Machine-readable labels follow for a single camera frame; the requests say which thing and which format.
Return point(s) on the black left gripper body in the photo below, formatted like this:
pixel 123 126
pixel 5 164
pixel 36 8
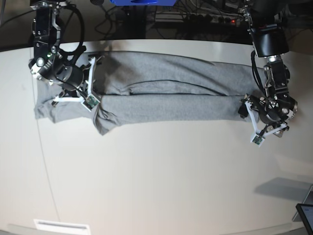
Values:
pixel 272 112

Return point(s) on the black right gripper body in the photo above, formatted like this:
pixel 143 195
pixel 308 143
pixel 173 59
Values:
pixel 48 71

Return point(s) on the grey T-shirt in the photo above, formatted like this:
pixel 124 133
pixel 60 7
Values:
pixel 138 87

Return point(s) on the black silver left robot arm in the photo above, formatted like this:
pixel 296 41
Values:
pixel 270 73

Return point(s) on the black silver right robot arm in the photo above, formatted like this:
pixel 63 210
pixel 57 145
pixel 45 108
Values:
pixel 47 29

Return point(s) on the grey tablet stand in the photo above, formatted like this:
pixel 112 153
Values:
pixel 305 205

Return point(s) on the black tablet screen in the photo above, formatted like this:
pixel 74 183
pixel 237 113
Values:
pixel 307 220

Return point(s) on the power strip with red light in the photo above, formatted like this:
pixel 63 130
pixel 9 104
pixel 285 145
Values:
pixel 215 19

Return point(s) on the white label strip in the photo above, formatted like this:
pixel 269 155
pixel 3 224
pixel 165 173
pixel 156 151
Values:
pixel 61 227

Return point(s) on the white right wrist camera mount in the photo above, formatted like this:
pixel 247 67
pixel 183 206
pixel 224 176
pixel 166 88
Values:
pixel 78 85

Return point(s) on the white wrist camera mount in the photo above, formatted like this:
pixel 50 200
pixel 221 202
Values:
pixel 78 85
pixel 261 132

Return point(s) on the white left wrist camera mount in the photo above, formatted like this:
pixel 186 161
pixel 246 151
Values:
pixel 261 132

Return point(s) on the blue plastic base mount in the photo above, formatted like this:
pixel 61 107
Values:
pixel 143 2

